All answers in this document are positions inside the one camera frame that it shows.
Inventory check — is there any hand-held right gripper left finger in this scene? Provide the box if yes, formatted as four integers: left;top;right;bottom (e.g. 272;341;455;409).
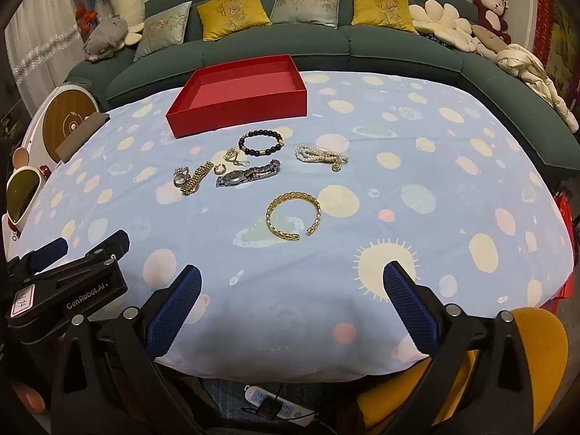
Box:
51;264;203;435

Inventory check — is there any white round wooden device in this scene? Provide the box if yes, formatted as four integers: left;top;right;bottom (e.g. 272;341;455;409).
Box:
20;84;109;168

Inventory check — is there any silver wrist watch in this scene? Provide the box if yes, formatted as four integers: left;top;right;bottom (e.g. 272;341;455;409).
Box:
216;159;282;187

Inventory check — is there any white flower-shaped cushion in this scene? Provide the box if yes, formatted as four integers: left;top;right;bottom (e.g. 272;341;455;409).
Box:
408;0;476;53

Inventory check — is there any black bead bracelet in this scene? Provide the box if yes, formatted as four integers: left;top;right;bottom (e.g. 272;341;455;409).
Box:
238;130;286;157

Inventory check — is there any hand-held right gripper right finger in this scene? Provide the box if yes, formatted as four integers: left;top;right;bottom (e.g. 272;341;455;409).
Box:
382;260;538;435

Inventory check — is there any grey pig plush toy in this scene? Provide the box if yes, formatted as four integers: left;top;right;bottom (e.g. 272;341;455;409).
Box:
82;16;130;62

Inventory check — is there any brown padded seat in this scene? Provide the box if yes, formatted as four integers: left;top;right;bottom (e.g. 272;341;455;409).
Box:
54;111;111;162

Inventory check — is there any red monkey plush toy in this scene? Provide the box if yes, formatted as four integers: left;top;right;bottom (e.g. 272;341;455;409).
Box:
472;0;513;45

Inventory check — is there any red bag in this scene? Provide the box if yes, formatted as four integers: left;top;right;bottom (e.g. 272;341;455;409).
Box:
550;186;576;300

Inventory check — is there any white sheer curtain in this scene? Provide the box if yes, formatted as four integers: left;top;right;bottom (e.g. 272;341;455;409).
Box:
4;0;107;119

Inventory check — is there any white power strip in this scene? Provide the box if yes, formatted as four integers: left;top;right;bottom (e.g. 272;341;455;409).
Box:
244;384;313;420

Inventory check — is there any yellow embroidered cushion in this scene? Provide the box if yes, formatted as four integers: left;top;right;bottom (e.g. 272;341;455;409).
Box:
197;0;272;41
351;0;420;34

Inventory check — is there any white pearl bracelet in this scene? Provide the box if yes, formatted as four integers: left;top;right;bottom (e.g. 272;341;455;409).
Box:
295;144;349;172

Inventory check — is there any red curtain tie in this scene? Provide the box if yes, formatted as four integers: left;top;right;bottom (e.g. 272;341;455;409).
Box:
75;4;98;34

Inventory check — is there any white device with amber lens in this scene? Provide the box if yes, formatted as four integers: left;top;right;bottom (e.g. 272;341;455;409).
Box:
7;167;46;227

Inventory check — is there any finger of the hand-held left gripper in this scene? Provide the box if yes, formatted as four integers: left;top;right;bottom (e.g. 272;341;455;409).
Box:
7;237;70;278
41;229;131;282

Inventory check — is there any gold bangle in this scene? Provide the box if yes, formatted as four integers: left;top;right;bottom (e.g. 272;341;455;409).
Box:
265;192;322;240

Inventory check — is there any red cardboard box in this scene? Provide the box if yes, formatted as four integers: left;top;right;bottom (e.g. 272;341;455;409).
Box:
165;54;309;139

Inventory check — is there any cream crumpled blanket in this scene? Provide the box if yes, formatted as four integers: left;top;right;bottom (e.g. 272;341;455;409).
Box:
494;43;580;132

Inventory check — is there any gold link watch band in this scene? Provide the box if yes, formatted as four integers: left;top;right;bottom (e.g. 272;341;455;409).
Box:
180;161;215;196

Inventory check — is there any yellow chair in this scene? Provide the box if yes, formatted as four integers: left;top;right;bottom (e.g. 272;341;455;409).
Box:
356;306;569;435

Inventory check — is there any dark green sofa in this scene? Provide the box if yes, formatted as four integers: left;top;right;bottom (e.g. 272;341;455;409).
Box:
67;0;580;168

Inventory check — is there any pale blue embroidered cushion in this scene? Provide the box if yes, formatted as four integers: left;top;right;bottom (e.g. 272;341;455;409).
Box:
270;0;344;29

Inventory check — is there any grey-green embroidered cushion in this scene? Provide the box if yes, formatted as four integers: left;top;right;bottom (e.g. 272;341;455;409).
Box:
134;1;193;62

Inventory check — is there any gold crown brooch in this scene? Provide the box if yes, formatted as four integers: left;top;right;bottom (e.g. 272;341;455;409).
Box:
223;147;250;167

